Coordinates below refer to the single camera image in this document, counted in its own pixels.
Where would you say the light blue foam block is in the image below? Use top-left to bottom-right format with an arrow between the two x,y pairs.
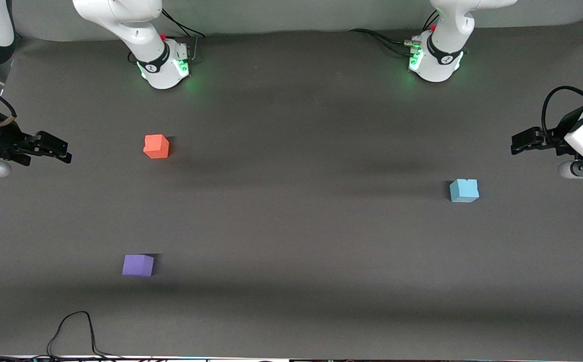
449,178 -> 479,203

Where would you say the orange foam block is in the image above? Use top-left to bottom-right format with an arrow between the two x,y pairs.
143,134 -> 170,159

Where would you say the purple foam block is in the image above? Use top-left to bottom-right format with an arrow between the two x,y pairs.
122,254 -> 154,277

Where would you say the dark grey table mat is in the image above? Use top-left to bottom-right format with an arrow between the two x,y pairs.
0,18 -> 583,359

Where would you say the thin black looped cable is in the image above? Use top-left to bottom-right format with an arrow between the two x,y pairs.
47,311 -> 121,360

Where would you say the black right arm base cable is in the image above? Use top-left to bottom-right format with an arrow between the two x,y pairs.
161,8 -> 206,64

